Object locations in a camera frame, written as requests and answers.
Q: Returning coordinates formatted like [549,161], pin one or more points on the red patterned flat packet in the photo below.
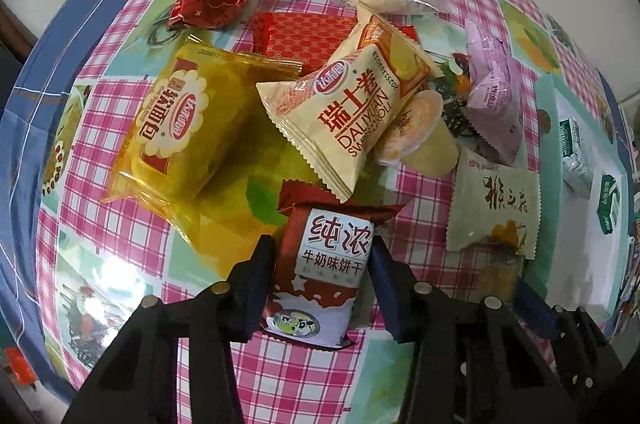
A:
[305,34]

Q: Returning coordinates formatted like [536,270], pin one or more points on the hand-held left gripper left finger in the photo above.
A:
[256,289]

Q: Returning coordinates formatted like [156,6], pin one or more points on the red-brown milk biscuit packet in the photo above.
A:
[325,264]

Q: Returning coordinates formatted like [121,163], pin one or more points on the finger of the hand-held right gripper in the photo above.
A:
[537,309]

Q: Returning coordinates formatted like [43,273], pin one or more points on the pink snack packet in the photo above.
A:
[492,89]

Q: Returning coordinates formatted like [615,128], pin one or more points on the green and white snack packet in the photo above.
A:
[575,154]
[609,204]

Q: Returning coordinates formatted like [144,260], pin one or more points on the orange jelly cup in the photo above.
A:
[420,139]

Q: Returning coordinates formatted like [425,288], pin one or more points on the cream swiss roll packet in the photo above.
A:
[345,104]

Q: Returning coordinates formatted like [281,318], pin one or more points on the blue checked cloth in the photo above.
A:
[45,69]

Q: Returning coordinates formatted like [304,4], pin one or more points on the pale green pastry packet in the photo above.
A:
[490,204]

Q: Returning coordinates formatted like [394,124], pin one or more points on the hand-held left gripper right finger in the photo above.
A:
[390,289]

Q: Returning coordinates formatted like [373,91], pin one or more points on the yellow bread packet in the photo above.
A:
[175,129]

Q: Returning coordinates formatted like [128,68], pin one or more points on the pink checked fruit tablecloth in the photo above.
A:
[300,384]

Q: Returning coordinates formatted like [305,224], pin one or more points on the white tray with teal rim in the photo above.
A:
[570,244]

